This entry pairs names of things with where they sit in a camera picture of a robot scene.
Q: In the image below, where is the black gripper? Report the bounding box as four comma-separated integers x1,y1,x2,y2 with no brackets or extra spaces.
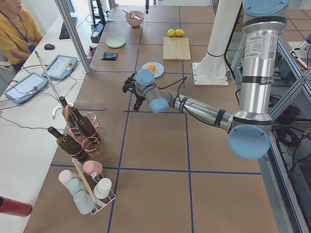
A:
122,73,145,111

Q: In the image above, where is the metal scoop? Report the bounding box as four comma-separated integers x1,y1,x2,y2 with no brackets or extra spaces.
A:
123,9,141,19

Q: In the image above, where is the pink cup top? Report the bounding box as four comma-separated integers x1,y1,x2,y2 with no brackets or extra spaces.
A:
83,160,103,175

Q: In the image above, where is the pink bowl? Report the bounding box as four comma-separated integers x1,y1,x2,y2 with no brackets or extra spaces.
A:
125,11,145,28

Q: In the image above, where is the pale pink cup left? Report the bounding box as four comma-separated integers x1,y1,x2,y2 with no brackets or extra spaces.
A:
58,170,80,187

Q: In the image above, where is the grey folded cloth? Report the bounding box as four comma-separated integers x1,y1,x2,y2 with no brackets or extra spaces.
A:
102,51,118,61

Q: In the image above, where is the teach pendant tablet far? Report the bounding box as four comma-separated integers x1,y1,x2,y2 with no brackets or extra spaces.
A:
46,54,78,81

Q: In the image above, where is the green plate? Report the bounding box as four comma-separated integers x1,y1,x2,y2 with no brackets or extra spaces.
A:
105,35,126,49

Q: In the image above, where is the teach pendant tablet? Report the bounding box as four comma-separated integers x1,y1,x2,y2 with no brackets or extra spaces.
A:
4,72,48,104
46,54,78,81

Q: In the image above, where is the wooden cutting board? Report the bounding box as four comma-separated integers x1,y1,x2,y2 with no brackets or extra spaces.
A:
163,37,191,61

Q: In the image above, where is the person in yellow shirt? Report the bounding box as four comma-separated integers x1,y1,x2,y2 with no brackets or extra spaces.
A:
0,0,43,71

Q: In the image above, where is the pale grey cup bottom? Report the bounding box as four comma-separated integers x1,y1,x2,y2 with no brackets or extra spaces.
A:
73,190,95,215

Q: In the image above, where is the black computer mouse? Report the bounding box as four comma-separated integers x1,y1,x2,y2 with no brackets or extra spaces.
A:
44,44,55,50

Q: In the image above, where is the dark green wine bottle middle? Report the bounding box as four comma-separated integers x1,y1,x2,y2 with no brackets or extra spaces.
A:
70,106,100,141

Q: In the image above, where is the orange fruit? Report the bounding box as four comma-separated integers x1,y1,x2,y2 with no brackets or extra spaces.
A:
147,64,156,73

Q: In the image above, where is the light blue plate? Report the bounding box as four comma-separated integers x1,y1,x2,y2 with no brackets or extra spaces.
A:
141,62,164,78

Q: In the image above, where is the dark green wine bottle upper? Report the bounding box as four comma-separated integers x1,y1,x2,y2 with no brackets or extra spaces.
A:
59,96,76,130

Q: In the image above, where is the white cup right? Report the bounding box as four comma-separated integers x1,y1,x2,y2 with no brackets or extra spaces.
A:
93,178,112,199

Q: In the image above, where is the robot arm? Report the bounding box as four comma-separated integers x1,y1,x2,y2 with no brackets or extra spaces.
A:
122,0,289,160

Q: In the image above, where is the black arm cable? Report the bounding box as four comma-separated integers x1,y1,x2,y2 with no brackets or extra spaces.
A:
155,76,241,115

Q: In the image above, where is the yellow lemon far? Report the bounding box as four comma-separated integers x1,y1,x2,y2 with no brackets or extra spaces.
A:
175,29,185,37

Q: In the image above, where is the white wire cup rack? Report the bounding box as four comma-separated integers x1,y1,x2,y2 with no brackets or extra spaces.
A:
72,159,116,215

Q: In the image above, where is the yellow lemon near board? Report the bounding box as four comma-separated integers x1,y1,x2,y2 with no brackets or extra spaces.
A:
167,29,175,37

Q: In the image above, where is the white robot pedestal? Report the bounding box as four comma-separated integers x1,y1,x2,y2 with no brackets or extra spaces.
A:
192,0,242,85

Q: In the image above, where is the pale green cup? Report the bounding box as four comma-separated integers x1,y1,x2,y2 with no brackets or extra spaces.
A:
66,178,87,196

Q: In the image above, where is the teach pendant tablet near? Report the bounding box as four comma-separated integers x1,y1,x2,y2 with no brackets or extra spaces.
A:
4,72,48,104

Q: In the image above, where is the wooden rack handle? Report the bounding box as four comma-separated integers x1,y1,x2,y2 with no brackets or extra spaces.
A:
72,159,97,204

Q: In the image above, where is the red cylinder bottle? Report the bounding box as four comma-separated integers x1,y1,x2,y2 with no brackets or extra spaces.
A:
0,196,33,217

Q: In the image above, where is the black keyboard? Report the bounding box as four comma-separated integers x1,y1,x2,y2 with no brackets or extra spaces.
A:
59,17,78,40

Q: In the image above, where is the copper wire wine rack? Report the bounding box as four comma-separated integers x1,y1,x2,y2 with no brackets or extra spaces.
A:
63,104,102,159

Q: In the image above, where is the aluminium frame post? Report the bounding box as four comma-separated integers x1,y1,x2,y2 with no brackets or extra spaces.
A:
55,0,91,74

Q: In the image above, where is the grabber stick with green tip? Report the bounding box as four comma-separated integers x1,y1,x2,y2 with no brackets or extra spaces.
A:
35,50,63,119

